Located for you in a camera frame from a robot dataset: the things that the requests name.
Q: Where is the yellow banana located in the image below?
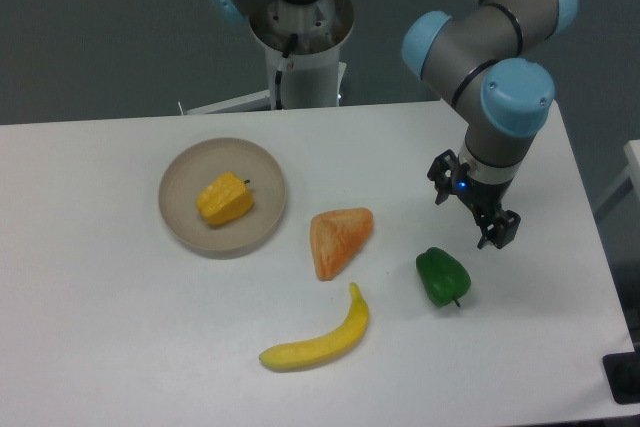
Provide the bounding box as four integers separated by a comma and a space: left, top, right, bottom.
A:
258, 282, 370, 372

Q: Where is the white furniture at right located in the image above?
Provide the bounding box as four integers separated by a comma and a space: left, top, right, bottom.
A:
592, 139, 639, 222

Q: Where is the yellow pepper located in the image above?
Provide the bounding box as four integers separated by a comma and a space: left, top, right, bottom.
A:
196, 171, 254, 227

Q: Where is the orange papaya slice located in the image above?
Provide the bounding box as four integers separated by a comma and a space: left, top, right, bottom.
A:
310, 207, 374, 281

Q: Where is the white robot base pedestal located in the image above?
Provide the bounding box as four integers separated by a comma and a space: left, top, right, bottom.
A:
184, 0, 355, 115

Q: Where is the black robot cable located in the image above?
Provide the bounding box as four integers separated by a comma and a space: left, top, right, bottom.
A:
272, 33, 300, 111

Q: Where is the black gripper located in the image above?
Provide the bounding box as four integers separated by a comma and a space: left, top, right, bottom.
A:
426, 150, 521, 249

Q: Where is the green pepper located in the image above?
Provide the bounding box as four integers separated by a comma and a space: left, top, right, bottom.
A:
415, 247, 471, 307

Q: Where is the beige round plate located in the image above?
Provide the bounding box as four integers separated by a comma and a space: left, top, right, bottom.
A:
158, 138, 287, 259

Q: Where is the black device at table edge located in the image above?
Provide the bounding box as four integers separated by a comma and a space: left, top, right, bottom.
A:
602, 351, 640, 405

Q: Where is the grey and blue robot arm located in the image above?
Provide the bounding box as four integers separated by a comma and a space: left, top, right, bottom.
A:
213, 0, 578, 248

